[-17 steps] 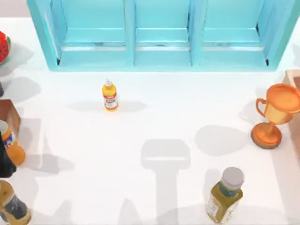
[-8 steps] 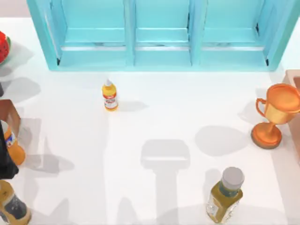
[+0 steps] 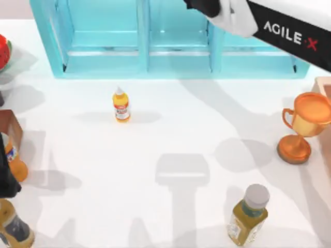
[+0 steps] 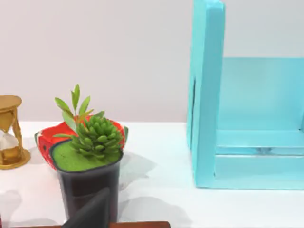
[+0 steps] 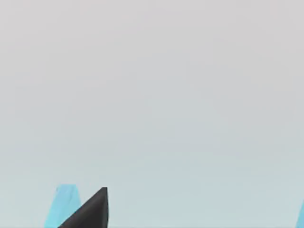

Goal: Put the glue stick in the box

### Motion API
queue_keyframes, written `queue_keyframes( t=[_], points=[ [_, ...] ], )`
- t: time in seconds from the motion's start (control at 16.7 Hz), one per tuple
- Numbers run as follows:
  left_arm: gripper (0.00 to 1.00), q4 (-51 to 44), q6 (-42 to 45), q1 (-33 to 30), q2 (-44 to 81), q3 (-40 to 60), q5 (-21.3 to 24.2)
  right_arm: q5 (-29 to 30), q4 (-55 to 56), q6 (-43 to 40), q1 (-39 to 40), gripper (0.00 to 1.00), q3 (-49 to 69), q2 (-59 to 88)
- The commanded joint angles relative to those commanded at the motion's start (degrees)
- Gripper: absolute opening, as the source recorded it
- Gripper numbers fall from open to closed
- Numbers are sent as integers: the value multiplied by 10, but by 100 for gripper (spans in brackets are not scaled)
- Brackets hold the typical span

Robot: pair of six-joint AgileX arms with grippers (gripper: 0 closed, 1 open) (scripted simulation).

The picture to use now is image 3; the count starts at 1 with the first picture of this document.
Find salmon-coloured shallow box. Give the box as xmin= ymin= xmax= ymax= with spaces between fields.
xmin=311 ymin=76 xmax=331 ymax=168

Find olive bottle grey cap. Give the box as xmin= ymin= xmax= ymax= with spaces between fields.
xmin=227 ymin=183 xmax=271 ymax=247

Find light blue rack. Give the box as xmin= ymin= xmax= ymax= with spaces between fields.
xmin=29 ymin=0 xmax=307 ymax=81

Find small yellow bottle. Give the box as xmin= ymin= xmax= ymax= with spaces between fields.
xmin=112 ymin=86 xmax=132 ymax=125

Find yellow bottle dark label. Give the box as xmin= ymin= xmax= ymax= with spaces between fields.
xmin=0 ymin=198 xmax=35 ymax=248

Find orange bottle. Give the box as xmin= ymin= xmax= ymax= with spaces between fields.
xmin=5 ymin=136 xmax=29 ymax=182

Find red and green fruit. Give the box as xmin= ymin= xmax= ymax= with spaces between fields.
xmin=0 ymin=34 xmax=14 ymax=72

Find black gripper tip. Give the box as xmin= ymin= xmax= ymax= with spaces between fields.
xmin=0 ymin=132 xmax=22 ymax=199

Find copper gold trophy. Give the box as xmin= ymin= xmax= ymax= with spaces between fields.
xmin=277 ymin=91 xmax=331 ymax=164

